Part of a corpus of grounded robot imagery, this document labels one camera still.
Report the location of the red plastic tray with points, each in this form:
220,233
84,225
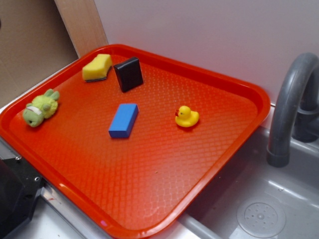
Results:
135,187

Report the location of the blue rectangular block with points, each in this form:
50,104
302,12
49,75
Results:
123,121

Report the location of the green plush toy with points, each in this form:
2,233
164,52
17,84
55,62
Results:
41,108

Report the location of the black block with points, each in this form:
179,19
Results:
129,74

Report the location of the yellow green sponge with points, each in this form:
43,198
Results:
97,69

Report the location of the yellow rubber duck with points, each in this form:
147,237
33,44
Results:
185,117

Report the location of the grey toy faucet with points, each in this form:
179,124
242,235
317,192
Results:
296,113

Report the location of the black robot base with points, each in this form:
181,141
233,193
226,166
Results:
20,187

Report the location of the wooden board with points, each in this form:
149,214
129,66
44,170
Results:
83,24

